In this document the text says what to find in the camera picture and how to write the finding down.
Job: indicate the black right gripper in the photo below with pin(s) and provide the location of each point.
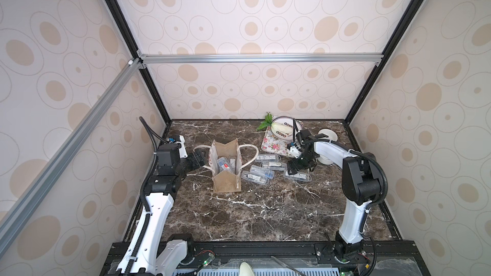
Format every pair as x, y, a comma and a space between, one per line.
303, 156

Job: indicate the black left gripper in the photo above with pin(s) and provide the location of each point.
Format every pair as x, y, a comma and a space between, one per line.
197, 161

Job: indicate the clear compass set case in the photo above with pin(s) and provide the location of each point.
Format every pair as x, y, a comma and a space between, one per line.
261, 158
223, 165
254, 178
302, 177
275, 166
263, 172
232, 164

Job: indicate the patterned canvas tote bag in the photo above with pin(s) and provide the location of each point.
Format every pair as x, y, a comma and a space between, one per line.
226, 182

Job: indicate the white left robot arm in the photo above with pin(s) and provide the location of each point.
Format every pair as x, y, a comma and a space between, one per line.
158, 194

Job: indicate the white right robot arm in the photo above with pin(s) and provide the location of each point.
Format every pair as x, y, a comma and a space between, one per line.
363, 181

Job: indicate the white bowl front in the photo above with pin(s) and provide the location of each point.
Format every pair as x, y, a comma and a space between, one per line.
324, 161

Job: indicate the white bowl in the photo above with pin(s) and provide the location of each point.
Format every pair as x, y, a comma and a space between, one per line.
324, 161
330, 134

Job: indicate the white bowl rear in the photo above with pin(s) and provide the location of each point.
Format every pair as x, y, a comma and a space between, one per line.
330, 134

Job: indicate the floral square plate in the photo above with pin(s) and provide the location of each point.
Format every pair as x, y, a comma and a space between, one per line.
272, 144

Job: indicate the white radish with leaves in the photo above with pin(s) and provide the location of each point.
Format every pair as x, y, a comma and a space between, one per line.
274, 127

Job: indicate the silver aluminium crossbar rear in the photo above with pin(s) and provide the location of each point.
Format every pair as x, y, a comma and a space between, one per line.
262, 58

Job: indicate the silver aluminium crossbar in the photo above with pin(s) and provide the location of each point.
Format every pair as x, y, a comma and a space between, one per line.
27, 204
262, 58

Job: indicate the silver aluminium crossbar left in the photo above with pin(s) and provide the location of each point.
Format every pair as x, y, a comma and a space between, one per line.
27, 204

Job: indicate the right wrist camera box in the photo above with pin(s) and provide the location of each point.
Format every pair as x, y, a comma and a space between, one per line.
294, 150

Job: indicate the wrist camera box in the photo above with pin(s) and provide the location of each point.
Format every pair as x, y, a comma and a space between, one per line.
180, 140
294, 150

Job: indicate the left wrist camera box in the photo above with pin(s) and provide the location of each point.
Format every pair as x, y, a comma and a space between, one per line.
180, 140

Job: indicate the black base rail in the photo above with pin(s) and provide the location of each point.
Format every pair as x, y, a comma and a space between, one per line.
302, 258

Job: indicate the black corner frame post left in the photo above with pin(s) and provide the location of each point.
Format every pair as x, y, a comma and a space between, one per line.
130, 42

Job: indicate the black corner frame post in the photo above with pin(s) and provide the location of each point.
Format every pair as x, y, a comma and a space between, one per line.
407, 18
130, 42

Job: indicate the black corner frame post right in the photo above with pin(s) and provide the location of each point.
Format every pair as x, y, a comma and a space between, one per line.
407, 18

